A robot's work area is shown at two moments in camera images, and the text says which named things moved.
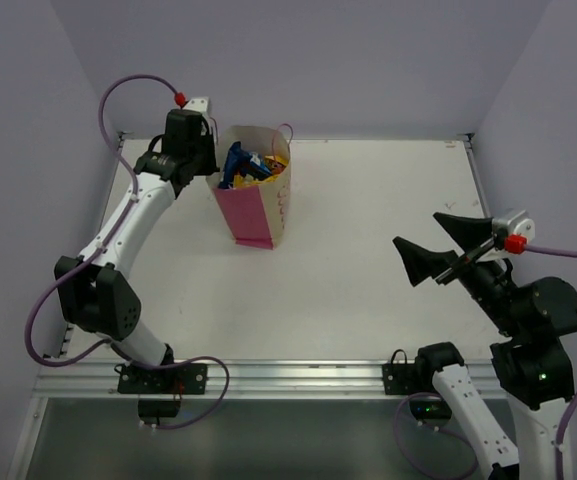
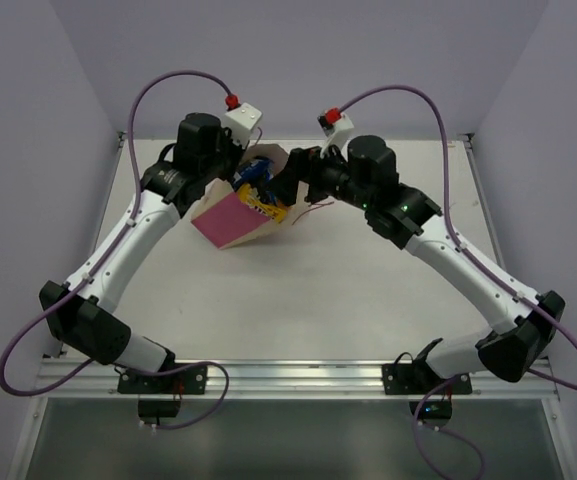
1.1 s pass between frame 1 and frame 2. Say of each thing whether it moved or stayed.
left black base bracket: stayed
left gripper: moved
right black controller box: stayed
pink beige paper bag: moved
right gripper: moved
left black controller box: stayed
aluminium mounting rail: stayed
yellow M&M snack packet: moved
